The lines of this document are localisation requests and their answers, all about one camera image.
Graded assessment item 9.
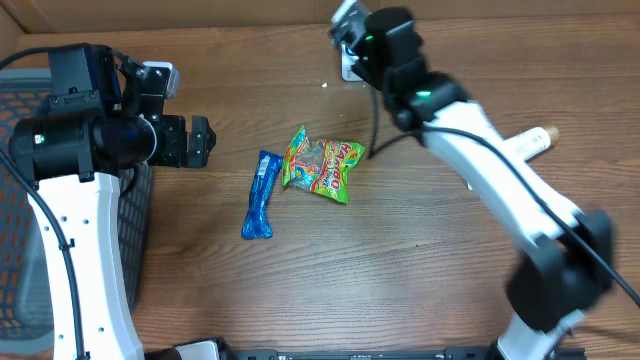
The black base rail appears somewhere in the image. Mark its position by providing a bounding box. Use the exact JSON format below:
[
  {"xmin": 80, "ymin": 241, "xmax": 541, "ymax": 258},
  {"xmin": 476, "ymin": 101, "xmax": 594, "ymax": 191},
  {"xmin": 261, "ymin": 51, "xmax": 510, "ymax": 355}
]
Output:
[{"xmin": 144, "ymin": 337, "xmax": 587, "ymax": 360}]

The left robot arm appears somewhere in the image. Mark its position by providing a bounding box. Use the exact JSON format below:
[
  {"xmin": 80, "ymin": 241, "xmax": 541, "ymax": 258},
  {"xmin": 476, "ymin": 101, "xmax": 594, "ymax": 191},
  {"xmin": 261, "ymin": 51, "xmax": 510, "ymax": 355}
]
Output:
[{"xmin": 1, "ymin": 43, "xmax": 216, "ymax": 359}]

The white barcode scanner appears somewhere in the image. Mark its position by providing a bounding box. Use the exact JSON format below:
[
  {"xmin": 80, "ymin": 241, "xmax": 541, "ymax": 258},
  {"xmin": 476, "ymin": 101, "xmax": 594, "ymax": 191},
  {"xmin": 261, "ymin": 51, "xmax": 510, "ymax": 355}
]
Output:
[{"xmin": 341, "ymin": 44, "xmax": 363, "ymax": 82}]

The green Haribo gummy bag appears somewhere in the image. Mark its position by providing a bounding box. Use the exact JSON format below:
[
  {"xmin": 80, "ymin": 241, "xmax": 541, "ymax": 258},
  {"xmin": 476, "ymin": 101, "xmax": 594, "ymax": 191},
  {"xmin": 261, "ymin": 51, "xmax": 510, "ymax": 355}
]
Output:
[{"xmin": 282, "ymin": 126, "xmax": 366, "ymax": 204}]

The white tube with gold cap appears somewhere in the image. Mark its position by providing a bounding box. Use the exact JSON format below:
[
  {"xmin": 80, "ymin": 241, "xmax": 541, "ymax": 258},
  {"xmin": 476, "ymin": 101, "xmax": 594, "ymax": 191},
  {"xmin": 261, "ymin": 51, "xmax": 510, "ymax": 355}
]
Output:
[{"xmin": 504, "ymin": 126, "xmax": 560, "ymax": 161}]

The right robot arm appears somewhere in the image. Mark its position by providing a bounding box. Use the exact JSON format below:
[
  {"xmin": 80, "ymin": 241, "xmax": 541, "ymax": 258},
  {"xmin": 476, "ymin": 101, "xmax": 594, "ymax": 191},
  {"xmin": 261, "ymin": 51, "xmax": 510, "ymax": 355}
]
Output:
[{"xmin": 330, "ymin": 1, "xmax": 614, "ymax": 359}]

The blue snack bar wrapper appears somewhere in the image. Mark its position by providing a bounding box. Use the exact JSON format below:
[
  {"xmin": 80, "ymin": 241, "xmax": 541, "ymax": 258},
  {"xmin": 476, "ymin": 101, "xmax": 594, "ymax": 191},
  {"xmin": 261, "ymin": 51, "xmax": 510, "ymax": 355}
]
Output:
[{"xmin": 241, "ymin": 150, "xmax": 283, "ymax": 239}]

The grey plastic shopping basket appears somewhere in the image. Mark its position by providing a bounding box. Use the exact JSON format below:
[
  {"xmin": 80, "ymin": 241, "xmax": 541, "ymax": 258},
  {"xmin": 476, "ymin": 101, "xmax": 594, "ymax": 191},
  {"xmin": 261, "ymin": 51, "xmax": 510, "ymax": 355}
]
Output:
[{"xmin": 1, "ymin": 68, "xmax": 153, "ymax": 355}]

